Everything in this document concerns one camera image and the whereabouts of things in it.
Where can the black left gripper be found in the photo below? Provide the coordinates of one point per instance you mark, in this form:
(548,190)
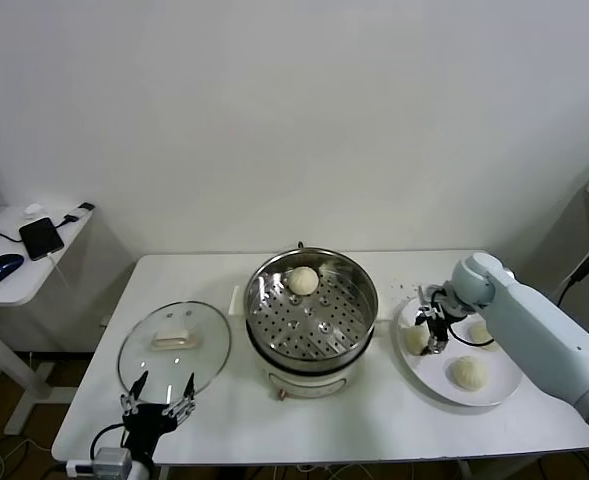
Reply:
(146,425)

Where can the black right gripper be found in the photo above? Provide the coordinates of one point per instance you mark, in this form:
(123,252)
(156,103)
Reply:
(448,310)

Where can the white steamed baozi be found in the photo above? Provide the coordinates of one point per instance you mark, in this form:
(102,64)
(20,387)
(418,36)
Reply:
(303,281)
(414,342)
(469,374)
(479,334)

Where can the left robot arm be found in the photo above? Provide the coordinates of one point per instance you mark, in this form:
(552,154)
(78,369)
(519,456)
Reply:
(144,472)

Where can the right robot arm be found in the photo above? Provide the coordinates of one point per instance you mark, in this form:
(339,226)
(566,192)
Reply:
(524,315)

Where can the steel steamer basket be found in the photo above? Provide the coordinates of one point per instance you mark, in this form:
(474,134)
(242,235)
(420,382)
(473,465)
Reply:
(344,345)

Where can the glass pot lid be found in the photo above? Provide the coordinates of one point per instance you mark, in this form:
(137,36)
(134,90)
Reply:
(139,350)

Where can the white round plate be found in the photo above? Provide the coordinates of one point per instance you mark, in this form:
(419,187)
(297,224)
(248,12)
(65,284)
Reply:
(424,372)

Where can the white side table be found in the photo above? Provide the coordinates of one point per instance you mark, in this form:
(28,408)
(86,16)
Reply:
(14,290)

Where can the black smartphone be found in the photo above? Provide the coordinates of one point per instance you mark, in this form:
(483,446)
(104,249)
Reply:
(41,239)

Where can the blue computer mouse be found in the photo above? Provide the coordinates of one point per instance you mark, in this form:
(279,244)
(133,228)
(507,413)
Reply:
(1,267)

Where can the white earbuds case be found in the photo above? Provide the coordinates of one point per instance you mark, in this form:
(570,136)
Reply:
(32,209)

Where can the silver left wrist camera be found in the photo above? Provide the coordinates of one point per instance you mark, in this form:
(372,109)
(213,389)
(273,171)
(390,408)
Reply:
(111,461)

